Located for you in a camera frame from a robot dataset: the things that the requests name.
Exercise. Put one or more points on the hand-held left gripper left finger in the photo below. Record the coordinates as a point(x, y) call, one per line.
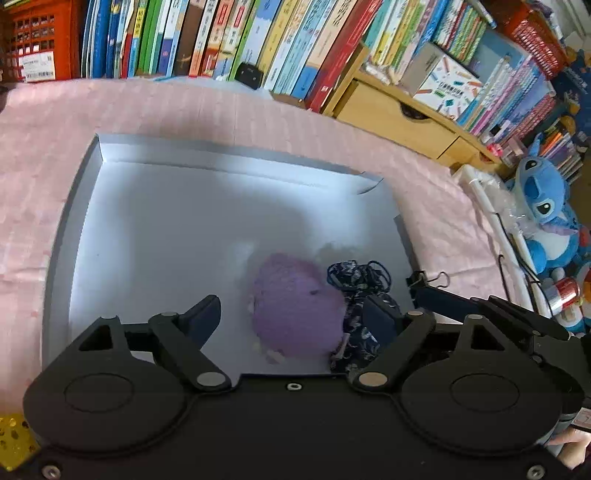
point(203, 316)

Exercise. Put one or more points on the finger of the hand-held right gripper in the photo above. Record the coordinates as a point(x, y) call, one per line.
point(443, 300)

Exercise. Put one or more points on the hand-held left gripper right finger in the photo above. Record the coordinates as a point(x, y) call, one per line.
point(378, 318)

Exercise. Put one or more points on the navy patterned cloth pouch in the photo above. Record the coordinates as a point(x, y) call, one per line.
point(355, 281)

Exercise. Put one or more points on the purple plush toy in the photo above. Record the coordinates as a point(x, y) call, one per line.
point(295, 304)

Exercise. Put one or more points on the shallow grey cardboard box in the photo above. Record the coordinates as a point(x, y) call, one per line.
point(184, 221)

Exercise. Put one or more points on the person's right hand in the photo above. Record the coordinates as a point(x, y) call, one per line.
point(572, 447)

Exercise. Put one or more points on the black binder clip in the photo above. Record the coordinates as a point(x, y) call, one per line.
point(427, 279)

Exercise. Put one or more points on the red and silver can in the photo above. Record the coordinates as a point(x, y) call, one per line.
point(565, 290)

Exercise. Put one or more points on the clear plastic bag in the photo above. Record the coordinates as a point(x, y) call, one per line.
point(496, 196)

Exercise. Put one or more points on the blue alien plush toy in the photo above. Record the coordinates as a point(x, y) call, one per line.
point(547, 207)

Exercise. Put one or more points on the wooden drawer organizer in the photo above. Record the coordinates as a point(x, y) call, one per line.
point(392, 120)

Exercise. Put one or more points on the pink blanket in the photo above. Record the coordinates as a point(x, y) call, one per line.
point(277, 124)

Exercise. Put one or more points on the white printed carton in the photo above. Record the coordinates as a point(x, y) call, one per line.
point(445, 81)

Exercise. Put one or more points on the row of slim paperback books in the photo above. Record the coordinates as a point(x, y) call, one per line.
point(508, 87)

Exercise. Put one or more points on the gold perforated object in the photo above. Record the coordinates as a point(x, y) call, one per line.
point(16, 443)

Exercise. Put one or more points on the small black device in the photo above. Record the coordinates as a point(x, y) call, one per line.
point(249, 74)

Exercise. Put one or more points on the dark blue printed bag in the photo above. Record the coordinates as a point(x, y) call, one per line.
point(575, 87)

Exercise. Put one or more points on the red basket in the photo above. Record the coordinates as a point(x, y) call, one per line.
point(531, 39)

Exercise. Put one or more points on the row of large children's books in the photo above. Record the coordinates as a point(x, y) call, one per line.
point(231, 37)

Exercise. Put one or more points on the red plastic crate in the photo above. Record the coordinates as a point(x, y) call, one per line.
point(37, 39)

